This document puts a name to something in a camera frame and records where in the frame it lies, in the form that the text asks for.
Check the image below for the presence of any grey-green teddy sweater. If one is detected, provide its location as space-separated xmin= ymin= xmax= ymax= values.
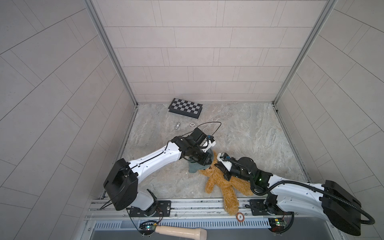
xmin=189 ymin=163 xmax=210 ymax=174

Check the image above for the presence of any tan teddy bear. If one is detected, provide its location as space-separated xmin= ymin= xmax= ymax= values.
xmin=199 ymin=152 xmax=253 ymax=216

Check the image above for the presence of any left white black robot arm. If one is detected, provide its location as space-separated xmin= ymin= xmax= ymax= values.
xmin=101 ymin=128 xmax=216 ymax=216

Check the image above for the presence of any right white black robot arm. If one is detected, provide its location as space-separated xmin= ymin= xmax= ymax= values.
xmin=215 ymin=153 xmax=362 ymax=236

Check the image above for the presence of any folded black white chessboard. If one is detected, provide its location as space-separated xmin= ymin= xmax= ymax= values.
xmin=168 ymin=98 xmax=203 ymax=119

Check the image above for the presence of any round red white sticker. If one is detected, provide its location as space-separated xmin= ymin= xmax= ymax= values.
xmin=236 ymin=212 xmax=245 ymax=223

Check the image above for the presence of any right green circuit board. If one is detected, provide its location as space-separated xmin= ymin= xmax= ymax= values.
xmin=268 ymin=218 xmax=286 ymax=233

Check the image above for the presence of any green circuit board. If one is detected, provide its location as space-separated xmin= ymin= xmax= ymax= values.
xmin=268 ymin=218 xmax=286 ymax=233
xmin=139 ymin=220 xmax=158 ymax=236

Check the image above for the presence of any left green circuit board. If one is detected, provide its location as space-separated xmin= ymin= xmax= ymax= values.
xmin=139 ymin=220 xmax=158 ymax=236

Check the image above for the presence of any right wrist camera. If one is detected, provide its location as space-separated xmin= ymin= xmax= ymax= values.
xmin=217 ymin=153 xmax=233 ymax=172

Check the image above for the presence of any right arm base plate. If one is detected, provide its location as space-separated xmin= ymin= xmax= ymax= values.
xmin=244 ymin=199 xmax=287 ymax=216

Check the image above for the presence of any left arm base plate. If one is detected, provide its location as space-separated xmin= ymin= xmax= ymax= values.
xmin=128 ymin=200 xmax=172 ymax=218

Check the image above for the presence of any beige wooden handle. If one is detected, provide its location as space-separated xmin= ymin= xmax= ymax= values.
xmin=155 ymin=226 xmax=208 ymax=240

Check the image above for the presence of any aluminium mounting rail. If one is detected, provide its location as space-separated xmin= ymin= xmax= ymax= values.
xmin=83 ymin=196 xmax=334 ymax=222

